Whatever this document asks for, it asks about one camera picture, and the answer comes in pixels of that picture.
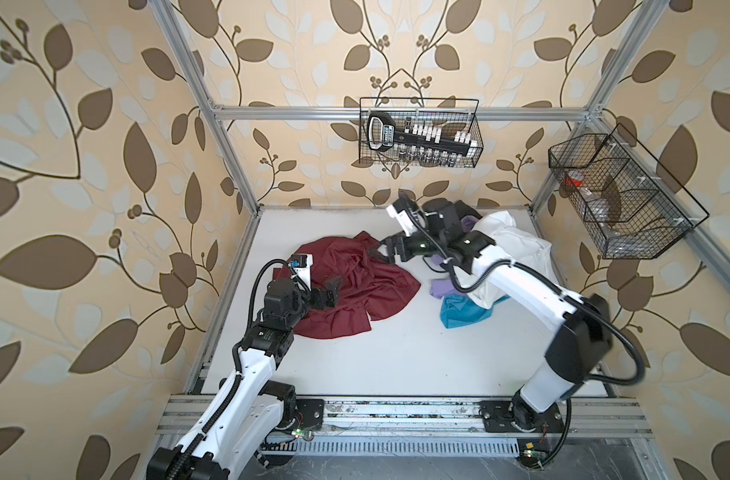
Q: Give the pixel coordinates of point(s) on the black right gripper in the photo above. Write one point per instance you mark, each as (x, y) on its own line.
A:
(399, 239)

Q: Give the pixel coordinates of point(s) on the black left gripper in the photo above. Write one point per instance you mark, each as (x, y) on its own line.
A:
(330, 295)

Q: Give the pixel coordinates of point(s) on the maroon cloth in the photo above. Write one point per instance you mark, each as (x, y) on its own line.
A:
(370, 291)

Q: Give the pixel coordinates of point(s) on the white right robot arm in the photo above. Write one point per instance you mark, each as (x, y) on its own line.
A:
(495, 259)

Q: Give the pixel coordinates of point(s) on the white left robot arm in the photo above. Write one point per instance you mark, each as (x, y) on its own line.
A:
(252, 411)

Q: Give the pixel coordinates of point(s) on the purple cloth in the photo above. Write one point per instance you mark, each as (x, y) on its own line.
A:
(443, 287)

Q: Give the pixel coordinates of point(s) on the black cloth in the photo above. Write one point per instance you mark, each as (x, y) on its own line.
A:
(462, 209)

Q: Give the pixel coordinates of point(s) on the teal cloth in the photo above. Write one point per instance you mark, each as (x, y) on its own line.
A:
(460, 311)

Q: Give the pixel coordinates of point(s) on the white shirt cloth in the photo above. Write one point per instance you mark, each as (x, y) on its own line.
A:
(523, 246)

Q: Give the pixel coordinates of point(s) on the black socket tool set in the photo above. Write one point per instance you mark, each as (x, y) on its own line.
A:
(411, 134)

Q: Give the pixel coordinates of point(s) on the clear bottle red cap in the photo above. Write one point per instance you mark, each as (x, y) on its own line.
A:
(592, 207)

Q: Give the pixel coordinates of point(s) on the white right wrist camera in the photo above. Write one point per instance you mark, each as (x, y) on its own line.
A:
(404, 211)

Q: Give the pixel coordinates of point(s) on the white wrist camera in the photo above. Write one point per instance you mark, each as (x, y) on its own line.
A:
(404, 211)
(300, 266)

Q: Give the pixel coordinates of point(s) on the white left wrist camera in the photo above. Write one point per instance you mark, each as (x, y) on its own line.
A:
(300, 266)

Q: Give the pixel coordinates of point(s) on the black wire basket back wall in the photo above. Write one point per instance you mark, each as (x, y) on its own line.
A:
(424, 104)

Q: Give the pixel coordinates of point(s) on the black wire basket wall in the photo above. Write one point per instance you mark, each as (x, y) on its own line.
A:
(651, 209)
(424, 104)

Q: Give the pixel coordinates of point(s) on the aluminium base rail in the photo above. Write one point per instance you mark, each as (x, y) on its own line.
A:
(447, 426)

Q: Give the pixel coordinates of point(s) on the black wire basket right wall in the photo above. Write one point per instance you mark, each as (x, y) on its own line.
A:
(651, 209)

